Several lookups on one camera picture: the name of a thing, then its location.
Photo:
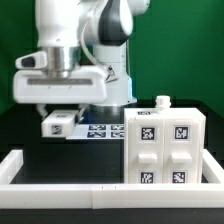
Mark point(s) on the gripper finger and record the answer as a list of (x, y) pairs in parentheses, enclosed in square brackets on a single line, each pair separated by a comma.
[(81, 113), (42, 110)]

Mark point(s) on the white cabinet top block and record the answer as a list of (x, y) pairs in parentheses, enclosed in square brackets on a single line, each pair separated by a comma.
[(60, 123)]

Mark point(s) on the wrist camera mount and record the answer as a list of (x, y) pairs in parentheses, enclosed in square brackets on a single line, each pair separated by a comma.
[(34, 61)]

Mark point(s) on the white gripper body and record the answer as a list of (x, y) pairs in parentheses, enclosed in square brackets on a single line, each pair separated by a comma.
[(86, 85)]

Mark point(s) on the white cabinet door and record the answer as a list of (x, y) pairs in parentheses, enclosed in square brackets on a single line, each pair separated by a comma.
[(145, 151), (182, 151)]

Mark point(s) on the white U-shaped fence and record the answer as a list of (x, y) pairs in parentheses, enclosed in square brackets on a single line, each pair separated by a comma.
[(209, 194)]

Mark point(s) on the white marker sheet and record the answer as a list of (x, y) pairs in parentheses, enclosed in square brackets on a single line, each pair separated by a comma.
[(97, 131)]

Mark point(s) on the white cabinet box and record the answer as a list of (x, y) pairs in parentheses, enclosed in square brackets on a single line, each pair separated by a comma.
[(162, 111)]

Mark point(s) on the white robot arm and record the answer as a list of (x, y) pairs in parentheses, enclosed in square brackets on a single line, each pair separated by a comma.
[(82, 55)]

